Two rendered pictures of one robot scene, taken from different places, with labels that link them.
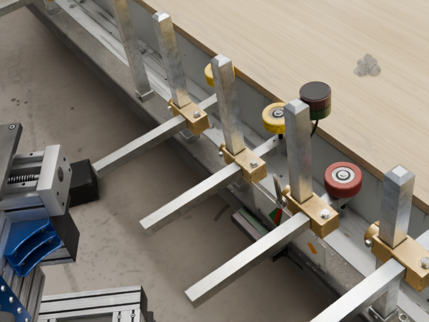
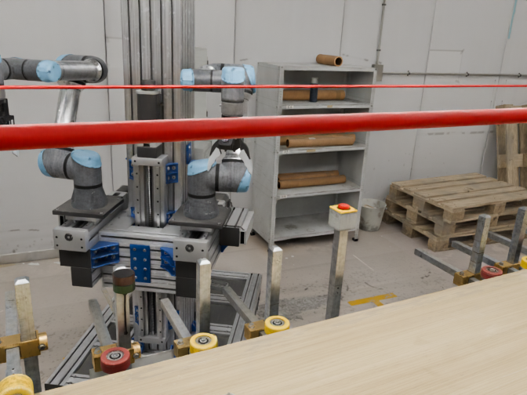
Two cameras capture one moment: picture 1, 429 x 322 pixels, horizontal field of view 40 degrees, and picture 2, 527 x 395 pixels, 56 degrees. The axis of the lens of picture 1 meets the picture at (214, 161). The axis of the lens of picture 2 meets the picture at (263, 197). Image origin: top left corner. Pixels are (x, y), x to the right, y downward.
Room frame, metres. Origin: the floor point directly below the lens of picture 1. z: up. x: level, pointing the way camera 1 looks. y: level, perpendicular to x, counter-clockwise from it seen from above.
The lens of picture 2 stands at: (1.20, -1.43, 1.78)
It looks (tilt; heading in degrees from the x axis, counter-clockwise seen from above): 18 degrees down; 89
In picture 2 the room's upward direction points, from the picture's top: 3 degrees clockwise
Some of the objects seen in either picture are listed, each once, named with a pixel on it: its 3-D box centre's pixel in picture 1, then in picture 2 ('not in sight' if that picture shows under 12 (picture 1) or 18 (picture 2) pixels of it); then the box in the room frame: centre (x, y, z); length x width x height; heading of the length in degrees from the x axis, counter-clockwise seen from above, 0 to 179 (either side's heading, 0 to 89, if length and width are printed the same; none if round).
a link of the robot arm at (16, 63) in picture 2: not in sight; (15, 68); (0.31, 0.40, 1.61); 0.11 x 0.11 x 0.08; 77
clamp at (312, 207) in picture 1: (309, 207); (116, 355); (0.80, -0.18, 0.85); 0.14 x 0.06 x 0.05; 27
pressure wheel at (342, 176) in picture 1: (343, 190); (115, 371); (0.82, -0.26, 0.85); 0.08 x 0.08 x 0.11
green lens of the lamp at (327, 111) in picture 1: (315, 105); (124, 284); (0.84, -0.21, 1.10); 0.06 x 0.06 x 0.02
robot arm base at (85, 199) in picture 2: not in sight; (89, 193); (0.48, 0.59, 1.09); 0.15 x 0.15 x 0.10
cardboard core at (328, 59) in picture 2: not in sight; (328, 59); (1.75, 2.83, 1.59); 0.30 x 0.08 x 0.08; 114
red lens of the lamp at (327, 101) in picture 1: (315, 95); (123, 277); (0.84, -0.21, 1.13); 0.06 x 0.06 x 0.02
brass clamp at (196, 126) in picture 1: (188, 113); (264, 329); (1.25, 0.04, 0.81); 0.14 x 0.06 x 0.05; 27
